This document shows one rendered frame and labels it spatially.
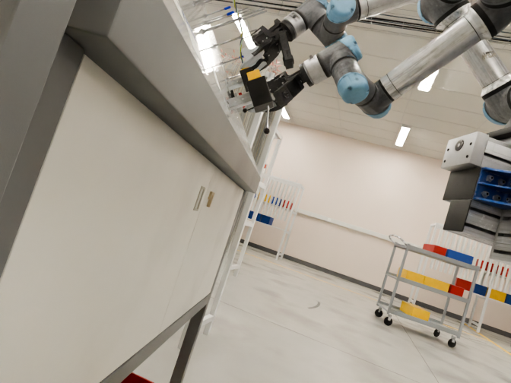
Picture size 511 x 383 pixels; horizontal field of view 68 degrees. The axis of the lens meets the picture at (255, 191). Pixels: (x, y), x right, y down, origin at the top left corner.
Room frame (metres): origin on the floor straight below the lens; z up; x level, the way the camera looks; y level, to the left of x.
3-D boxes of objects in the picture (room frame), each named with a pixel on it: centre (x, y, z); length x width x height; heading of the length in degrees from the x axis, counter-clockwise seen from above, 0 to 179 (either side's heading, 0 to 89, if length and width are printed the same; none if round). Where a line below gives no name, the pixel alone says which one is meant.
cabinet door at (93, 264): (0.57, 0.14, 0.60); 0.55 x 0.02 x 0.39; 173
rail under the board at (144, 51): (0.84, 0.09, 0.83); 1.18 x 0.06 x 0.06; 173
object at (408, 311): (4.64, -2.28, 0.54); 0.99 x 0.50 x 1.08; 85
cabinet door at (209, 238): (1.12, 0.08, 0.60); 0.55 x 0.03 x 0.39; 173
